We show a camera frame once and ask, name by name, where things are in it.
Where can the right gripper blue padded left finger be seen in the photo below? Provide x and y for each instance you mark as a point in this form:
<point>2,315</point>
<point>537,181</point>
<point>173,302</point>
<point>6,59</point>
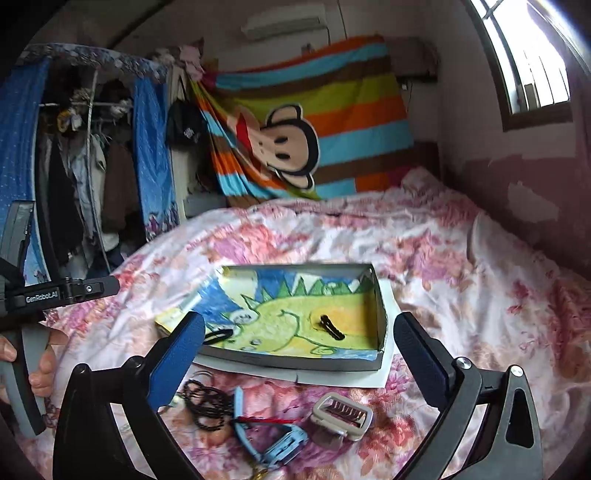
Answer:
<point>88,443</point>

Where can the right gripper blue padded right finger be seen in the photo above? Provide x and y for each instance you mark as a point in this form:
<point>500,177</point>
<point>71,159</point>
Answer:
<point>508,443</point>

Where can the beige hair comb clip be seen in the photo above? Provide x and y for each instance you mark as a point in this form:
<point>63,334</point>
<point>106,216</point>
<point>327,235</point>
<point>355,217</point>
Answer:
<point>338,419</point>

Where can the red cord gold pendant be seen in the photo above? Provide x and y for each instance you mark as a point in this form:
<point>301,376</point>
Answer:
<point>280,452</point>

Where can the blue kids smartwatch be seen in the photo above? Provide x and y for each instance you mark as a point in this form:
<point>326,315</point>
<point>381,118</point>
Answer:
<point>260,436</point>

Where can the black hair clip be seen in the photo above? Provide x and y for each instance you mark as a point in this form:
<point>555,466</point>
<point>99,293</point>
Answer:
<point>330,328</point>

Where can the white paper sheet under tray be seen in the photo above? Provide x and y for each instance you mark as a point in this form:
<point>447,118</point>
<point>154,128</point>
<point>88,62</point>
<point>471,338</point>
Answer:
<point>342,372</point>

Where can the floral pink bedsheet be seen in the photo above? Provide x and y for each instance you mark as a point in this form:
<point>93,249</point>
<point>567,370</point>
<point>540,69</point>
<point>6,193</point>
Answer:
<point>479,289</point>

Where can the hanging clothes in wardrobe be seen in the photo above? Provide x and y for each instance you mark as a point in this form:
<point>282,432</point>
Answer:
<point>86,184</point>

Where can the grey tray box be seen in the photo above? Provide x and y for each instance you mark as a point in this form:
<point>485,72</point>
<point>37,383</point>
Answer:
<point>295,318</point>

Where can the dinosaur drawing paper liner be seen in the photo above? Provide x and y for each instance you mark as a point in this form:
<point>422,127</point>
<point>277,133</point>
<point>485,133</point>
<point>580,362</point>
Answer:
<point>286,313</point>

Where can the blue dotted wardrobe curtain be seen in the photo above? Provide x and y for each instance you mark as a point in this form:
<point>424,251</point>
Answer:
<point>44,69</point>

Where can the black cap hanging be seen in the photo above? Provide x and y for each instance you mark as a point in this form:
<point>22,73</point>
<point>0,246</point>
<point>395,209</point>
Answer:
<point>184,125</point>

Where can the striped monkey blanket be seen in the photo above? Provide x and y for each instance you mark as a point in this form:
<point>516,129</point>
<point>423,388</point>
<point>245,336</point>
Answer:
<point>328,124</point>

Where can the white air conditioner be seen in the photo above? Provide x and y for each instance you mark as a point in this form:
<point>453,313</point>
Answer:
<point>259,29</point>

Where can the barred window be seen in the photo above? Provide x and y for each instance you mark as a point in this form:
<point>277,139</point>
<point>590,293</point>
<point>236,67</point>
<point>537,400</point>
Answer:
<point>529,74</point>

